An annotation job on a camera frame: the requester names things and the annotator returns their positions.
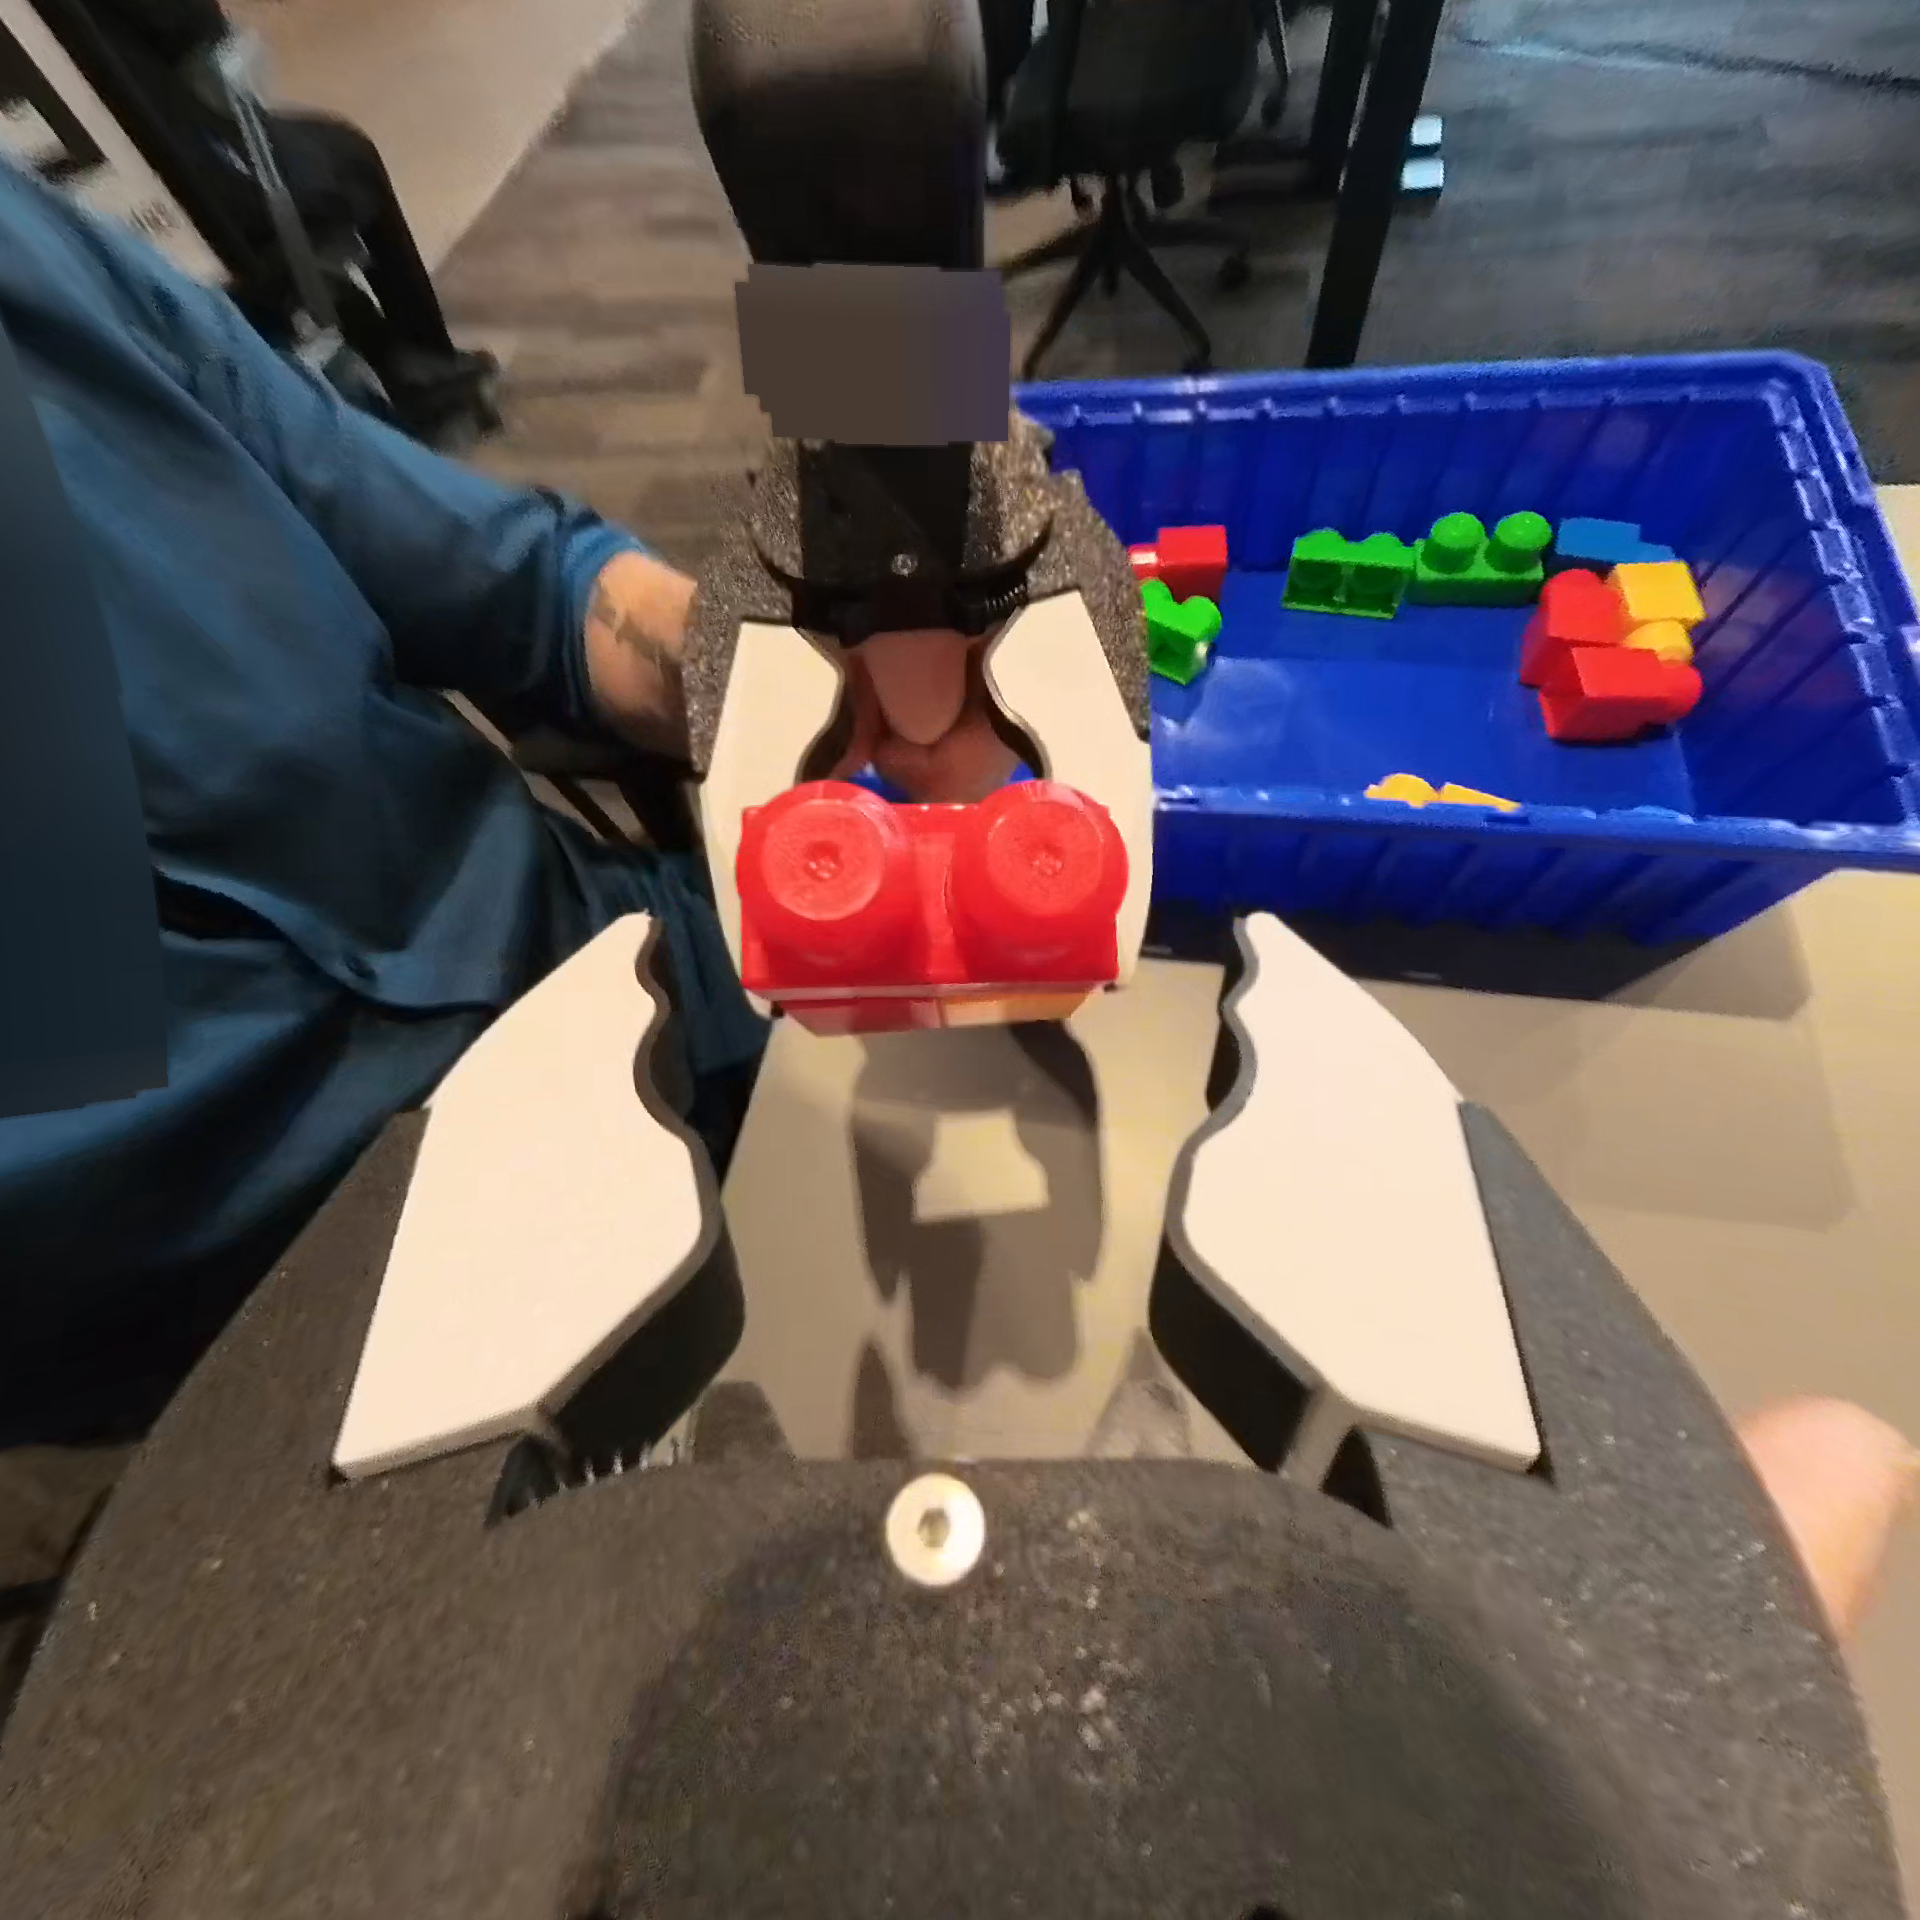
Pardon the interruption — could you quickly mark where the person's left hand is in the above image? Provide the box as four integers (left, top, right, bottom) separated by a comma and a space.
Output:
849, 630, 1037, 798

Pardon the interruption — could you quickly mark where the black office chair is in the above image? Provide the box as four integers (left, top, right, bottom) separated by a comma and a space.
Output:
89, 0, 506, 453
997, 0, 1292, 378

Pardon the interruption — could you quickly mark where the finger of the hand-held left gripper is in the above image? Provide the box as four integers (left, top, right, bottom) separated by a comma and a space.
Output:
698, 617, 858, 993
982, 587, 1157, 993

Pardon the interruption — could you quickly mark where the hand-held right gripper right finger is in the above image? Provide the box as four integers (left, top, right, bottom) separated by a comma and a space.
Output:
1142, 908, 1548, 1490

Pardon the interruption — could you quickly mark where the person's blue clothed body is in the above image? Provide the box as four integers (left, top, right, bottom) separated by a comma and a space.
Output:
0, 150, 767, 1443

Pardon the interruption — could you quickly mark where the pile of loose coloured blocks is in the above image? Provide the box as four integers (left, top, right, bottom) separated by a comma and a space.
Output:
1125, 510, 1711, 818

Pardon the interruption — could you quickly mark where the black desk leg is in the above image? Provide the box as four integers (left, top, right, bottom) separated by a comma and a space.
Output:
1306, 0, 1449, 368

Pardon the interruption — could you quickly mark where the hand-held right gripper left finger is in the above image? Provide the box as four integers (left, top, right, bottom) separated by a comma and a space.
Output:
329, 910, 749, 1488

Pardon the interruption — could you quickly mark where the person's right hand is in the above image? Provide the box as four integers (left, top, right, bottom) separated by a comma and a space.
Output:
1739, 1394, 1920, 1652

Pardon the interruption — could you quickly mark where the person's left forearm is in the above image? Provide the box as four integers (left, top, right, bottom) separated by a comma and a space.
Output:
434, 470, 710, 768

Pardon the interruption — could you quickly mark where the red two-stud block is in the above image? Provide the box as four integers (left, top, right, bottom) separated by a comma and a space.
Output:
731, 777, 1129, 998

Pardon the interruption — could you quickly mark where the blue plastic bin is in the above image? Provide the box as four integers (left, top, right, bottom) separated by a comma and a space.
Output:
1013, 350, 1920, 962

